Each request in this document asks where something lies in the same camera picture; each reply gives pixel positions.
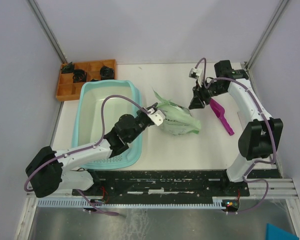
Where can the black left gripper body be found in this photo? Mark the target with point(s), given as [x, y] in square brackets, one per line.
[141, 119]

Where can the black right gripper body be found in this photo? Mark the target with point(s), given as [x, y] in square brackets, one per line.
[213, 90]

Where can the green cat litter bag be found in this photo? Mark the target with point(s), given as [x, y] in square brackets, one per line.
[178, 119]

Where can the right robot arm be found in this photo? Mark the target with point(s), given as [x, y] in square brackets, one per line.
[259, 141]

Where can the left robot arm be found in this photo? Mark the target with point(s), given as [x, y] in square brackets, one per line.
[52, 171]

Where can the magenta plastic litter scoop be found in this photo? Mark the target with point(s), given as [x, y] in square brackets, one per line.
[219, 112]

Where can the teal plastic litter box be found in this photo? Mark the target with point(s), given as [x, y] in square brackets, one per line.
[88, 126]

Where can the black round part in tray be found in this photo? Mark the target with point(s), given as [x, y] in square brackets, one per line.
[107, 73]

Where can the orange wooden compartment tray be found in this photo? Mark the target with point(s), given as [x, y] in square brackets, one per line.
[69, 91]

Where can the small circuit board with LEDs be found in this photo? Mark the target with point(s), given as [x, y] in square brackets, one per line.
[232, 205]

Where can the blue foam pad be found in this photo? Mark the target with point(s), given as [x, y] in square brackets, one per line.
[274, 233]

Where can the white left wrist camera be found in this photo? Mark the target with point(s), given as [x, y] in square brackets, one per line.
[156, 116]

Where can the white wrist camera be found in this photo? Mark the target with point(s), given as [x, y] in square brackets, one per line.
[156, 116]
[196, 73]

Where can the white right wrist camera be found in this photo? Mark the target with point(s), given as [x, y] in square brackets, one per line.
[196, 73]

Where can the black mounting base plate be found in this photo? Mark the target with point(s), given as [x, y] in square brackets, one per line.
[199, 183]

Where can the black ring part in tray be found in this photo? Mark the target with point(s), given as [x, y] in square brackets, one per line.
[79, 76]

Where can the light blue cable duct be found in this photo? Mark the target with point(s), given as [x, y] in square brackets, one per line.
[143, 201]

